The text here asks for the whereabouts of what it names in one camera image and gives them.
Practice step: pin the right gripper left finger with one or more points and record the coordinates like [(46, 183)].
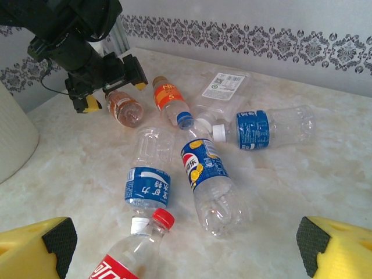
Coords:
[(29, 247)]

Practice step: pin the clear bottle white label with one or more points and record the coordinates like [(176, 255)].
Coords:
[(223, 87)]

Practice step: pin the white ribbed bin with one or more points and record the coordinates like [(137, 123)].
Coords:
[(14, 130)]

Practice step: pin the aluminium frame post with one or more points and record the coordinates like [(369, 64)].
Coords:
[(119, 35)]

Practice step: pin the brown tea bottle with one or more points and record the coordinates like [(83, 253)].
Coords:
[(125, 110)]

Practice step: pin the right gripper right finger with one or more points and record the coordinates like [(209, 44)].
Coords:
[(343, 250)]

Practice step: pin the clear water bottle blue label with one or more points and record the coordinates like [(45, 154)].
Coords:
[(253, 129), (148, 186)]

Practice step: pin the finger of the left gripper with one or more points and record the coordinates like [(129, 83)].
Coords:
[(87, 104), (136, 72)]

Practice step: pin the orange label juice bottle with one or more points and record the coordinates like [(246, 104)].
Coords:
[(168, 96)]

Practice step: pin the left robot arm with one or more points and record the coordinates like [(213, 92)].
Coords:
[(43, 17)]

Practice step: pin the blue yellow label soda bottle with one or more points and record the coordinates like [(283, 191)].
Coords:
[(203, 168)]

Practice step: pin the red label cola bottle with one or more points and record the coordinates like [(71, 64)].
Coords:
[(128, 255)]

